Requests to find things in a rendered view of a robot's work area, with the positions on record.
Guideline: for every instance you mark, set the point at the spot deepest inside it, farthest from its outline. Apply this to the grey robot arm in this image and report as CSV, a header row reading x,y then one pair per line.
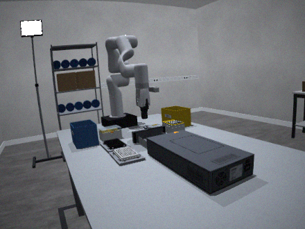
x,y
116,64

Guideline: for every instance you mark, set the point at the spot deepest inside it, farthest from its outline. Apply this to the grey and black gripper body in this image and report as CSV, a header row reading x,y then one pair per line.
x,y
141,95

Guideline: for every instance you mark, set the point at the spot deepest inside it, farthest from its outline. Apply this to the yellow open-top box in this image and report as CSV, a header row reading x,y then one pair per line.
x,y
177,113

